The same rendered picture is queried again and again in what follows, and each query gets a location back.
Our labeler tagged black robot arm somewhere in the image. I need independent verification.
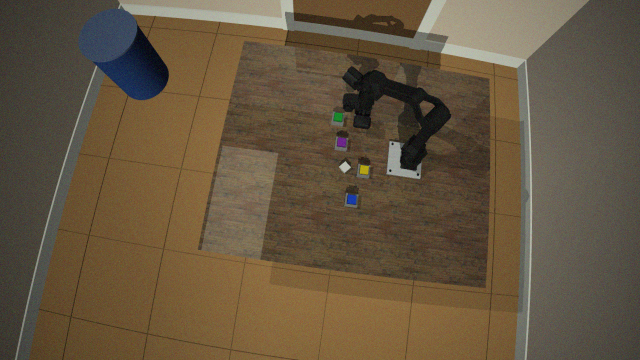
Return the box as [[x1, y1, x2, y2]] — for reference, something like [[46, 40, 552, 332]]
[[342, 66, 451, 171]]

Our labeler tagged purple button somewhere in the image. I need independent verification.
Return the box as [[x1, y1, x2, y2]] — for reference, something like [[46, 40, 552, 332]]
[[334, 136, 349, 152]]

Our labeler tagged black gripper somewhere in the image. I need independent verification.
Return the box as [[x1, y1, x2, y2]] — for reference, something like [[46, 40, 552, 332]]
[[353, 90, 375, 130]]

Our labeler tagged green button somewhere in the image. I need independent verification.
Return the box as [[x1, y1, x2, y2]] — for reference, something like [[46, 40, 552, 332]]
[[331, 111, 345, 127]]

